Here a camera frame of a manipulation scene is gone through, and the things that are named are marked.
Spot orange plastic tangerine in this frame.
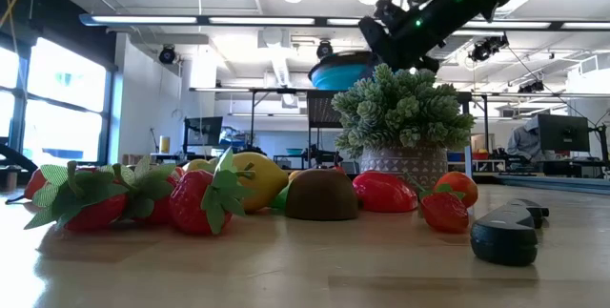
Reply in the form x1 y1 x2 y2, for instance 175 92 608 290
432 171 479 209

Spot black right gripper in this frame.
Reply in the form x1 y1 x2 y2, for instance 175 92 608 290
357 14 442 74

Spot black kitchen knife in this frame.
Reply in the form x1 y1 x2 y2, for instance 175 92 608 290
469 197 550 268

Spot brown plastic kiwi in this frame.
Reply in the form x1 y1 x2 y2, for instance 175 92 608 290
284 168 360 222

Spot small red-orange stemmed fruit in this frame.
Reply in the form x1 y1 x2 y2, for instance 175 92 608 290
4 168 49 204

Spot yellow plastic lemon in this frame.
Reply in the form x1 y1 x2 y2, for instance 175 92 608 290
179 157 220 175
232 151 290 213

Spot green plant in patterned pot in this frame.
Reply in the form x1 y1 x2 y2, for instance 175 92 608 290
331 63 477 195

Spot black ceiling camera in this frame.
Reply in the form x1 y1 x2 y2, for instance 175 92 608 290
468 34 510 64
315 39 335 60
518 80 546 94
158 44 178 65

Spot black workbench frame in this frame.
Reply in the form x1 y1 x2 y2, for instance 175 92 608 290
189 87 311 156

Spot red plastic strawberry green leaves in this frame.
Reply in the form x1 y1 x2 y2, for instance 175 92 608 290
407 173 471 235
169 148 257 237
113 154 185 227
23 160 129 235

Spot large window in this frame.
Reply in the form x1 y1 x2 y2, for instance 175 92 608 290
0 35 115 166

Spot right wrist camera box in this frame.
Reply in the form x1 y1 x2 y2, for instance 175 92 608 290
373 0 407 24

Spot black table frame rails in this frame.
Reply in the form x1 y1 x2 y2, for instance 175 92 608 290
495 174 610 197

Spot long LED light bar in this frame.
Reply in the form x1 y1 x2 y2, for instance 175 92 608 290
79 11 610 31

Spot person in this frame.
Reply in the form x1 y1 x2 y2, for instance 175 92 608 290
505 115 557 161

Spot blue collapsible bowl grey rim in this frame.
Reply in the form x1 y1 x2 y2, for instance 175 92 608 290
308 50 387 92

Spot red plastic bell pepper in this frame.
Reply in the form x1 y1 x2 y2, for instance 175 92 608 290
352 170 419 214

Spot black computer monitor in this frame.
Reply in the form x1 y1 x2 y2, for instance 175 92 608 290
537 113 591 153
184 115 224 147

